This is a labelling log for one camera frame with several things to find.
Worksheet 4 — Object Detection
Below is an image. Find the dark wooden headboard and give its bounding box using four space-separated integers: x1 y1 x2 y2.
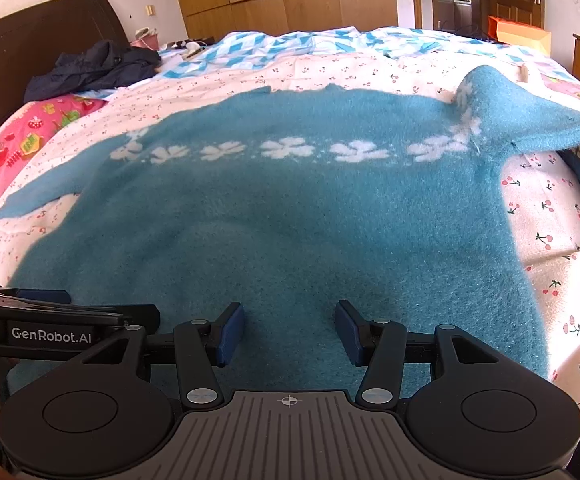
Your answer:
0 0 129 126

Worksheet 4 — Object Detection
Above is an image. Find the white cherry print bedsheet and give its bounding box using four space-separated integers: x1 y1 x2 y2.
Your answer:
12 52 580 399

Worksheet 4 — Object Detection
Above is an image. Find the blue white checkered quilt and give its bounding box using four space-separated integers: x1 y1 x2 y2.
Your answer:
159 26 560 79

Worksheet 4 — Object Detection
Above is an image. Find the orange box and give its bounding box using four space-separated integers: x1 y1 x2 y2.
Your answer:
488 15 552 56

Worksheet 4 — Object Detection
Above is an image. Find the pink cartoon print pillow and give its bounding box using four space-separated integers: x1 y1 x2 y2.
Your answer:
0 94 106 197

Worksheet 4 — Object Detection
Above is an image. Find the dark navy clothes pile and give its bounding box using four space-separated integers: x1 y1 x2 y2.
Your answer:
24 40 161 103

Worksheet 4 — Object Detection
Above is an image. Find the blue sweater with white flowers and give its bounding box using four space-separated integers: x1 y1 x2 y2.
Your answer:
0 66 580 390

